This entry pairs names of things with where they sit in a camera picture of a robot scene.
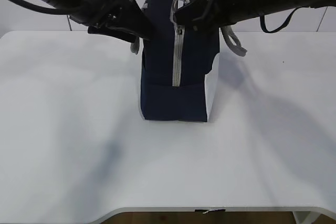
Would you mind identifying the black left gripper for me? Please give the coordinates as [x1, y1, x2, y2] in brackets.
[69, 0, 155, 43]

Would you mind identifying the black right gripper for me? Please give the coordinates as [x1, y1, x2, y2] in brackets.
[174, 0, 238, 31]

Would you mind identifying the navy blue lunch bag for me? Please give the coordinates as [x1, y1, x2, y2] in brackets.
[131, 0, 247, 122]

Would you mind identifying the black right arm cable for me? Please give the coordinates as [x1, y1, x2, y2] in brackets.
[259, 6, 299, 34]

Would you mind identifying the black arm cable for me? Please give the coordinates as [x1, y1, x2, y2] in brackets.
[0, 0, 69, 15]
[259, 6, 299, 34]

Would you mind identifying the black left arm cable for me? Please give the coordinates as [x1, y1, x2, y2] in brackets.
[0, 0, 69, 15]

